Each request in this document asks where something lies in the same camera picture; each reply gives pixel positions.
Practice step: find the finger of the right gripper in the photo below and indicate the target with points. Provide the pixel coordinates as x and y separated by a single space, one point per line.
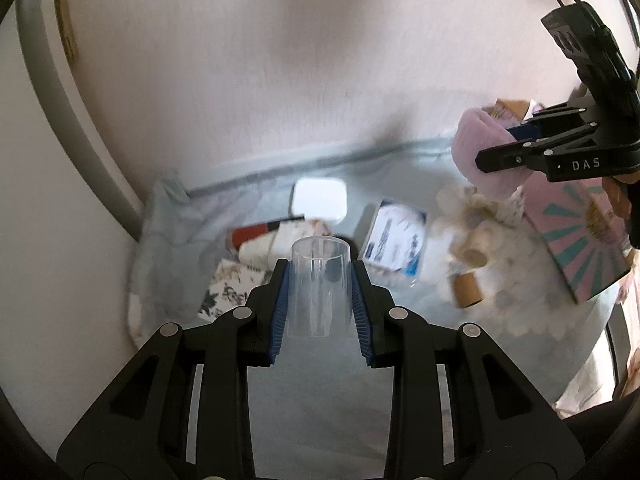
532 155
562 122

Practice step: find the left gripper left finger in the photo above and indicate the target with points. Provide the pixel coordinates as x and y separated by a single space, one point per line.
179 407

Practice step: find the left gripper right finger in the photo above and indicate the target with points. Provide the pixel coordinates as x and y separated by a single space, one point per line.
461 409

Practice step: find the pink fluffy sock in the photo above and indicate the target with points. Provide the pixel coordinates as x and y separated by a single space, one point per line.
476 131

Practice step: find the clear plastic cup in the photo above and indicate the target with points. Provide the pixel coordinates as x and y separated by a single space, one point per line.
320 289

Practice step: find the right hand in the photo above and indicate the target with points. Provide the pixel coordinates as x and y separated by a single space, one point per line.
623 194

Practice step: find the white tape roll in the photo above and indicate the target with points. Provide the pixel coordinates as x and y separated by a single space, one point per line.
481 244

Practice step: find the cardboard storage box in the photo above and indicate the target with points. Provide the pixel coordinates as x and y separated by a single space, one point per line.
585 240

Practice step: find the floral blue table cloth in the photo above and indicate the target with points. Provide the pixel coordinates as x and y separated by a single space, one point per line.
320 412

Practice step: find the floral patterned card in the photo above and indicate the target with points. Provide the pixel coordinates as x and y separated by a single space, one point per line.
229 288

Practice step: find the blue white mask packet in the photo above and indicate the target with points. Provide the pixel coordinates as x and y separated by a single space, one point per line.
396 239

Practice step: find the red black lipstick box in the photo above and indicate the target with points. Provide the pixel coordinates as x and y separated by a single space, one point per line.
242 234

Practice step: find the white square case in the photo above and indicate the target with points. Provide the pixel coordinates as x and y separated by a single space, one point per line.
320 199

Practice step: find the grey door frame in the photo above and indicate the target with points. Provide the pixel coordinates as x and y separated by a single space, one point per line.
68 117

